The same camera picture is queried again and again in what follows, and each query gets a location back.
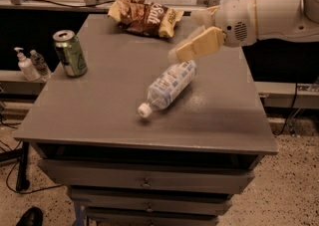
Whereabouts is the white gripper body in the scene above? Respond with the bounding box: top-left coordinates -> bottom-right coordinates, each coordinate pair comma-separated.
215,0 -> 257,47

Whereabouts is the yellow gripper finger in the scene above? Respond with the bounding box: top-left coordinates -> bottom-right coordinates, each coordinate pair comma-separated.
191,5 -> 219,28
167,26 -> 226,64

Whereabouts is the blue label plastic water bottle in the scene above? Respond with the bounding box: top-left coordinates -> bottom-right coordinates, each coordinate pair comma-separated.
138,60 -> 197,117

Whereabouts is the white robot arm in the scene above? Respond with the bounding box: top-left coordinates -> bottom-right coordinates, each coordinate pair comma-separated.
168,0 -> 319,64

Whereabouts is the small clear bottle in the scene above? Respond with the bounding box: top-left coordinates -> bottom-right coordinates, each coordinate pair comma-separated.
30,50 -> 51,81

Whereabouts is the white pump dispenser bottle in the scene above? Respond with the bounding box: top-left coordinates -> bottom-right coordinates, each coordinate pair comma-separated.
14,47 -> 40,82

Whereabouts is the brown chip bag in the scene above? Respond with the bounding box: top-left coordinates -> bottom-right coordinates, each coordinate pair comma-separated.
108,0 -> 183,38

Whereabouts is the grey drawer cabinet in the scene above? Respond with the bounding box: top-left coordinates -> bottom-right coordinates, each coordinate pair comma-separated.
14,15 -> 278,226

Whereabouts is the green soda can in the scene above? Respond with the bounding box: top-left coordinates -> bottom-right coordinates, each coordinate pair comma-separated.
53,30 -> 88,77

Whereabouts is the black table leg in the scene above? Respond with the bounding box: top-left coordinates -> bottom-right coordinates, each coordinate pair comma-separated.
16,142 -> 30,192

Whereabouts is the black shoe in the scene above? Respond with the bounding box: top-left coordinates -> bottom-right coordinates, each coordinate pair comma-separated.
15,207 -> 43,226

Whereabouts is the black floor cable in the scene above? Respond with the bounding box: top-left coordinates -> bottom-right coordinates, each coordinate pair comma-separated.
0,113 -> 64,195

